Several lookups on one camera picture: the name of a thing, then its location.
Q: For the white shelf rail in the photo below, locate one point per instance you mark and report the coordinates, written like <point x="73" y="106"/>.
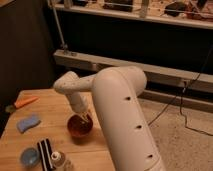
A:
<point x="197" y="81"/>

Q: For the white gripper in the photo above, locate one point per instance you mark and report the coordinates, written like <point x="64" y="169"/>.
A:
<point x="78" y="104"/>

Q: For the metal pole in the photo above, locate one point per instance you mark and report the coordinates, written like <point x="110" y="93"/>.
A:
<point x="63" y="44"/>

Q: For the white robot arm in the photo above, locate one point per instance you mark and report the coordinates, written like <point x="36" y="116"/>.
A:
<point x="114" y="93"/>

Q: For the clear plastic bottle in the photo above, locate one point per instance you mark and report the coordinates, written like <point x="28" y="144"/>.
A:
<point x="61" y="162"/>

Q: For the black object on shelf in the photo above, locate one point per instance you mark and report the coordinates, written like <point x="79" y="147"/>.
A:
<point x="174" y="9"/>

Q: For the orange toy carrot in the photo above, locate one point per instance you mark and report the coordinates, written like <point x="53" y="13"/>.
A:
<point x="19" y="103"/>

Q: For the brown ceramic bowl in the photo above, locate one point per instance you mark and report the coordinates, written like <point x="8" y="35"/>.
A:
<point x="78" y="128"/>

